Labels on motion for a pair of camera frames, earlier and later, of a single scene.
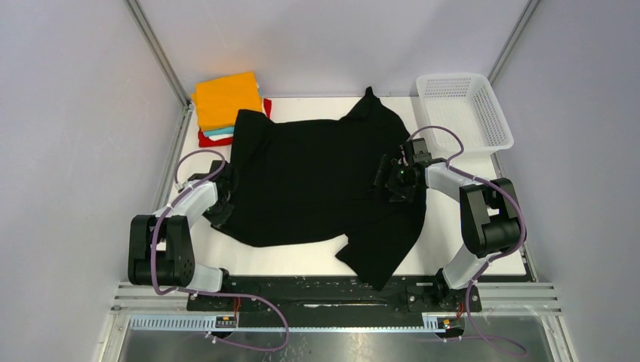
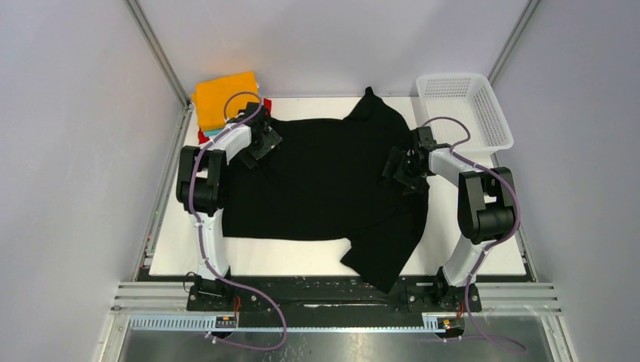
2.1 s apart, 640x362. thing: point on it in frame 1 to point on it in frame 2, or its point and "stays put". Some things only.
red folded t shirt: [205, 140] stays put
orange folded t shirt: [219, 100] stays put
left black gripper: [217, 220] to [270, 141]
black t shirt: [313, 182] stays put
